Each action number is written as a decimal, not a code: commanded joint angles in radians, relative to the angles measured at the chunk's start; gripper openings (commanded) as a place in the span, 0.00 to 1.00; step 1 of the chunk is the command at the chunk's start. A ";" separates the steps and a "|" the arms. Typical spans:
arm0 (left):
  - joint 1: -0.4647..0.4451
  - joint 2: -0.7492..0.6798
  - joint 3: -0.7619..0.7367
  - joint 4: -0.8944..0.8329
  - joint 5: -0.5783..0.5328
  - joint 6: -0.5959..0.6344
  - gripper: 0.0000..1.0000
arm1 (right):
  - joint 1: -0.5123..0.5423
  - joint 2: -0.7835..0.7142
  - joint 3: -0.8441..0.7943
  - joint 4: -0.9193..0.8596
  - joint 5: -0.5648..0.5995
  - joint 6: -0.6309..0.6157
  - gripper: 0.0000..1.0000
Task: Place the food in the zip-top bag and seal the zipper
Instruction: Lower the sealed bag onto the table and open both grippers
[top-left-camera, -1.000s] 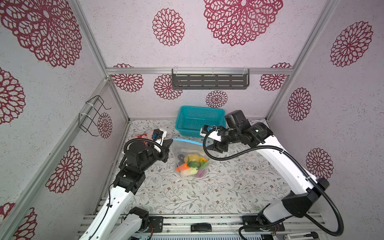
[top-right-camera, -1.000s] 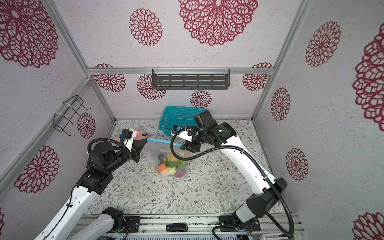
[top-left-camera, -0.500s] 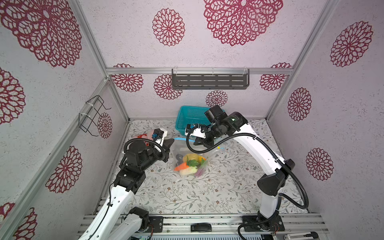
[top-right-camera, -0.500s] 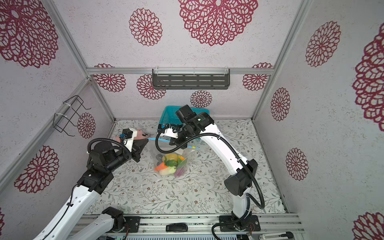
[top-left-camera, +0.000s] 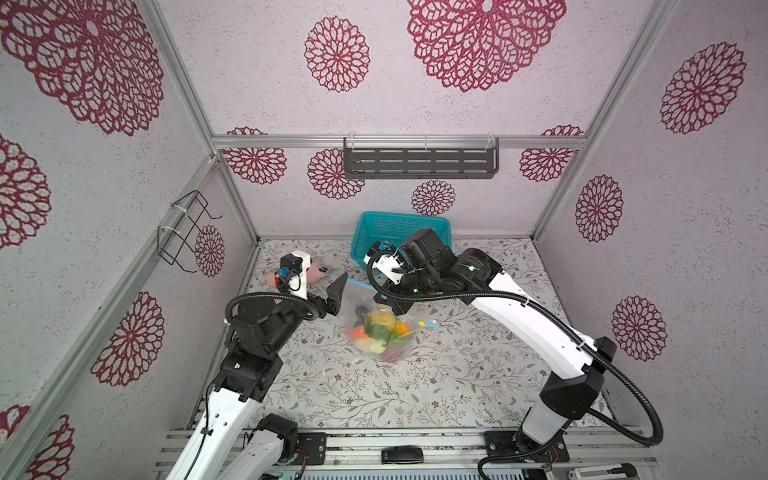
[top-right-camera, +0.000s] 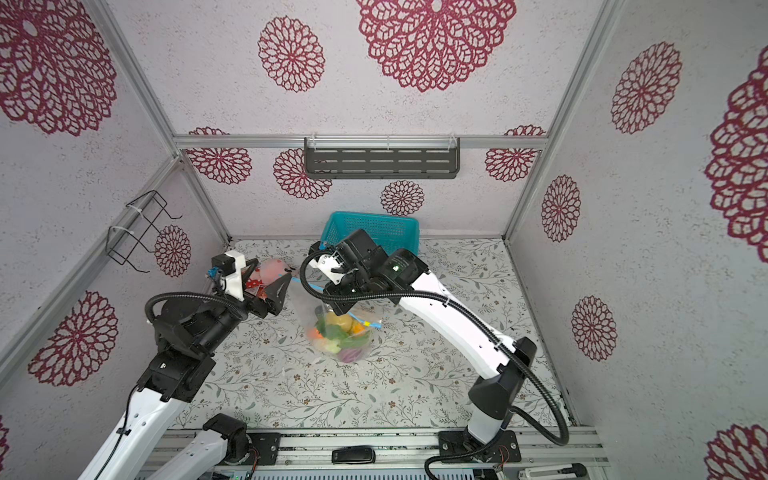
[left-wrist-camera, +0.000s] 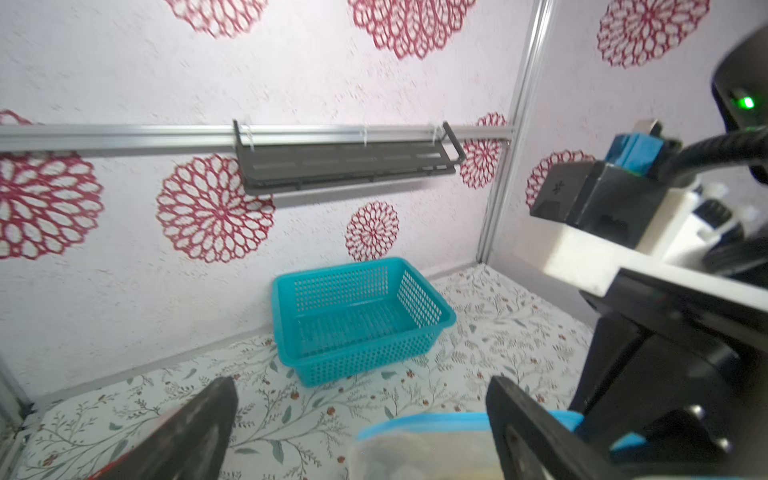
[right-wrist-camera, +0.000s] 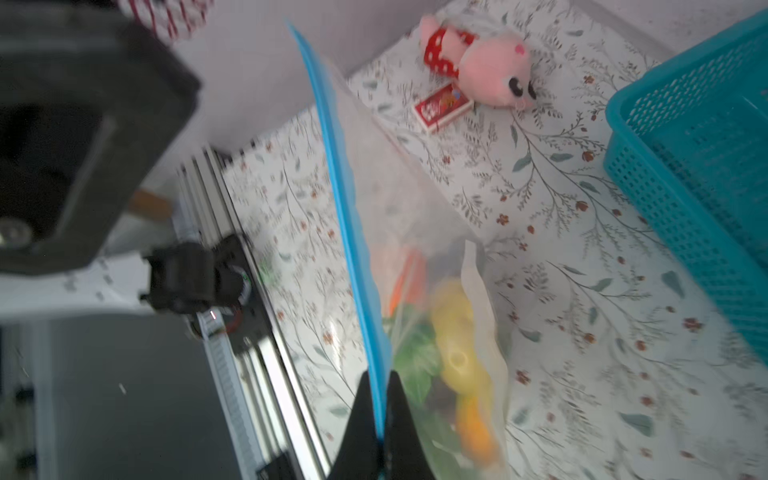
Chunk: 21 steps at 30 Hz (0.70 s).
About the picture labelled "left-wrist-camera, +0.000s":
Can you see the red card pack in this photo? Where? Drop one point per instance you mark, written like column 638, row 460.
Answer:
column 114, row 470

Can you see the teal plastic basket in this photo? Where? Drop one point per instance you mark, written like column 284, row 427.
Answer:
column 337, row 322

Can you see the grey wall shelf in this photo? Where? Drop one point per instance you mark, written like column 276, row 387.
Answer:
column 289, row 167

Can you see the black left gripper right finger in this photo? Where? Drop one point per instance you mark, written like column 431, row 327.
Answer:
column 532, row 444

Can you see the clear zip top bag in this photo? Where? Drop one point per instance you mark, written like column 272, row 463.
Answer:
column 445, row 446

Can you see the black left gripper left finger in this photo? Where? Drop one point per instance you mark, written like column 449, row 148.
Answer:
column 192, row 443

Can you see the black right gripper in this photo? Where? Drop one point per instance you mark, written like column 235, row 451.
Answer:
column 675, row 381

